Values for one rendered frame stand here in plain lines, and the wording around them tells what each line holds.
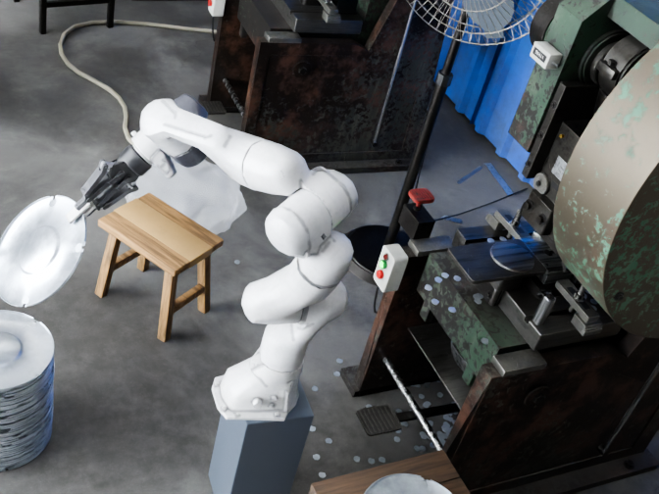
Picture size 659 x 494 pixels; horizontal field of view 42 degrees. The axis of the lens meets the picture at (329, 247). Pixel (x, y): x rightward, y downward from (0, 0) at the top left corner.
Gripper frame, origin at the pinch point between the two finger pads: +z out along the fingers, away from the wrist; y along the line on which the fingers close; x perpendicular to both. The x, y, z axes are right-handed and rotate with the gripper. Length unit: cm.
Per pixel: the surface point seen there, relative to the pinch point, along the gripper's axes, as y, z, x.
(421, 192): -74, -66, 11
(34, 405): -32, 50, 8
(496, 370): -75, -48, 68
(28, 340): -26.4, 41.0, -6.0
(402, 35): -135, -109, -96
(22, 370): -23.0, 44.2, 3.6
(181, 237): -69, 1, -36
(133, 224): -61, 10, -46
